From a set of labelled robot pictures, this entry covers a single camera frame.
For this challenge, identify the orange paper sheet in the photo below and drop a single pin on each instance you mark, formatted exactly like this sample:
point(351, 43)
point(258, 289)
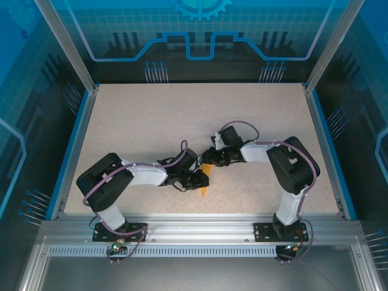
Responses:
point(207, 168)

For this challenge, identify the aluminium side rail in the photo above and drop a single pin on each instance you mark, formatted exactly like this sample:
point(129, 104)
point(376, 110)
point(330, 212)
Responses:
point(316, 121)
point(87, 121)

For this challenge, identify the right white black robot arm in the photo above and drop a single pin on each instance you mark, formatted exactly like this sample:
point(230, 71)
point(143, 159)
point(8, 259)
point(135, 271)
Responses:
point(254, 153)

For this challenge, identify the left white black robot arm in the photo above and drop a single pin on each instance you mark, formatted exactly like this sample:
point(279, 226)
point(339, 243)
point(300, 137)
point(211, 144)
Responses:
point(145, 177)

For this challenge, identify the long aluminium mounting rail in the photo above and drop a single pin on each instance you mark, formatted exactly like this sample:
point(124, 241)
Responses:
point(200, 225)

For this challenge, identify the blue printed side panel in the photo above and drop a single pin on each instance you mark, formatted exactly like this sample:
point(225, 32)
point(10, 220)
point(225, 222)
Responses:
point(363, 121)
point(24, 121)

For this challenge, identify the blue printed gear panel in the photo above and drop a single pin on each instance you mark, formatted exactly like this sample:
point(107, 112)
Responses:
point(194, 36)

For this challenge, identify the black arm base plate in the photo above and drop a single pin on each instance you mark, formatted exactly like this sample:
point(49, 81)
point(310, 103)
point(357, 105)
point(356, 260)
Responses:
point(263, 232)
point(101, 234)

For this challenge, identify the aluminium frame post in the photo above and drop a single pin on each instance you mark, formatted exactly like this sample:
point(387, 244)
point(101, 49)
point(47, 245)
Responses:
point(332, 45)
point(69, 45)

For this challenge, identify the grey metal tray frame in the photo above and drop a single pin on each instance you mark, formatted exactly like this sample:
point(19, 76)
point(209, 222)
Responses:
point(194, 276)

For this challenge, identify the blue table edge strip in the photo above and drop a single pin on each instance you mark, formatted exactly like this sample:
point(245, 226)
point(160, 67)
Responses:
point(62, 182)
point(327, 136)

